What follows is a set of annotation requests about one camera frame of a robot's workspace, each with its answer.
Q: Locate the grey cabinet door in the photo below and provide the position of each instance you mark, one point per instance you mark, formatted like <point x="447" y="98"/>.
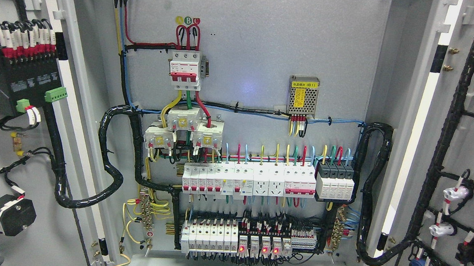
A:
<point x="57" y="237"/>
<point x="419" y="210"/>

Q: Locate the black digital power meter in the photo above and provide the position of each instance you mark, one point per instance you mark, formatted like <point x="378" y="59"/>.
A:
<point x="26" y="79"/>

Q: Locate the white lower breaker row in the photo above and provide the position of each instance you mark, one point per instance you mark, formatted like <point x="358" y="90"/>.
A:
<point x="210" y="237"/>

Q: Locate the white current transformers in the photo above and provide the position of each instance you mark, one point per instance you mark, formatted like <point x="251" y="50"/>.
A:
<point x="185" y="123"/>

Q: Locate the white socket breaker row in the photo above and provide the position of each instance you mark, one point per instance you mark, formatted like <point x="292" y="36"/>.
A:
<point x="249" y="179"/>

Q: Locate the white red main breaker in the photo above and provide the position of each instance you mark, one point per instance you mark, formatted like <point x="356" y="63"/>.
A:
<point x="188" y="69"/>

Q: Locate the grey electrical cabinet body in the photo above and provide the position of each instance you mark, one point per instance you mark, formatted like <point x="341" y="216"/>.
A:
<point x="371" y="57"/>

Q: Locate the relay terminal row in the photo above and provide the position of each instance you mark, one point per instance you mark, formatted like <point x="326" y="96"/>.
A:
<point x="265" y="237"/>

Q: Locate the metal mesh power supply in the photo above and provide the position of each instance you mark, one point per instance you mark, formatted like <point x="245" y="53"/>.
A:
<point x="302" y="95"/>

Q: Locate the black surge protector block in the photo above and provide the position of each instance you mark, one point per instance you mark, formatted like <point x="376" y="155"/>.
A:
<point x="334" y="183"/>

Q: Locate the white rotary selector switch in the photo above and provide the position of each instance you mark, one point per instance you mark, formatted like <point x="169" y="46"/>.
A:
<point x="15" y="214"/>

